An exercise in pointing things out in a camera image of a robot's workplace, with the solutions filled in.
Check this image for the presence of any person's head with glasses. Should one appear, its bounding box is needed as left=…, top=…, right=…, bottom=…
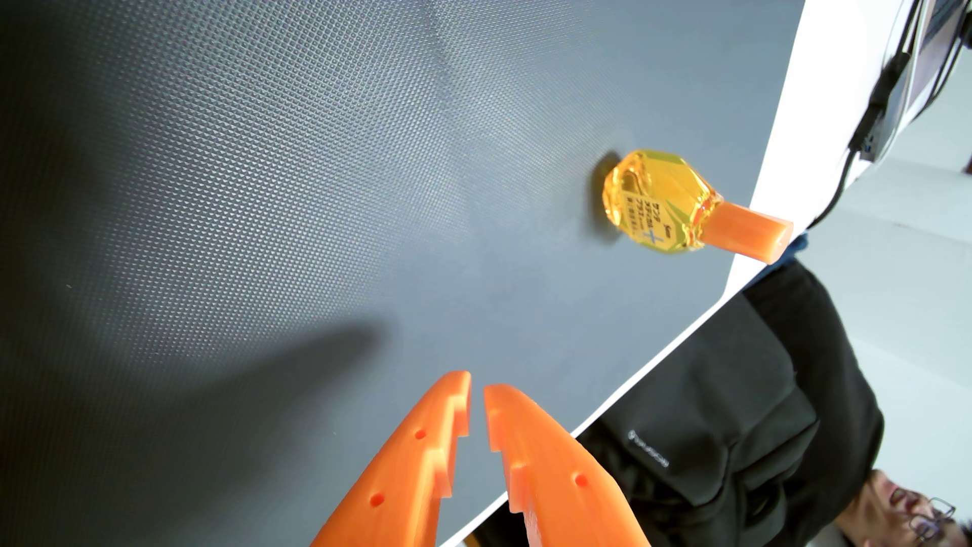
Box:
left=834, top=470, right=972, bottom=547

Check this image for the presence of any grey textured mat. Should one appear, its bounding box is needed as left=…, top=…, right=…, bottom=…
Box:
left=0, top=0, right=806, bottom=547

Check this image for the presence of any person's torso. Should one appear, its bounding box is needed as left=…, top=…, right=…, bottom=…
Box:
left=743, top=258, right=886, bottom=544

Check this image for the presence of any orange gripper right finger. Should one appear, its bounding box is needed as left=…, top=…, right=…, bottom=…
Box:
left=483, top=383, right=652, bottom=547

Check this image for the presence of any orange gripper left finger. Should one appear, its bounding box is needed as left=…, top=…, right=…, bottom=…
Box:
left=311, top=371, right=472, bottom=547

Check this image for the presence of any yellow eyedrop bottle orange cap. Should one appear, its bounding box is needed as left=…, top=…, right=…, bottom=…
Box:
left=602, top=149, right=794, bottom=265

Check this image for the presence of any thick black cable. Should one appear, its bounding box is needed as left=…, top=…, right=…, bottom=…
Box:
left=805, top=0, right=924, bottom=230

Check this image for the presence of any black backpack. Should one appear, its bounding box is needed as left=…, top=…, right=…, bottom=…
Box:
left=471, top=292, right=823, bottom=547

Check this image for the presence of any thin black cable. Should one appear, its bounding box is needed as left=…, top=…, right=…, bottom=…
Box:
left=911, top=8, right=972, bottom=124

